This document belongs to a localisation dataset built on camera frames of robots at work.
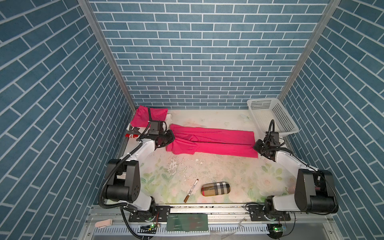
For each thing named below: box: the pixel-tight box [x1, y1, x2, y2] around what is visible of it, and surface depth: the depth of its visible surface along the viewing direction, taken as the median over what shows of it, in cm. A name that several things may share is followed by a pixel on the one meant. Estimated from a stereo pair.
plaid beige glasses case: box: [201, 181, 231, 197], surface depth 80 cm
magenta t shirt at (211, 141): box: [166, 124, 259, 158], surface depth 102 cm
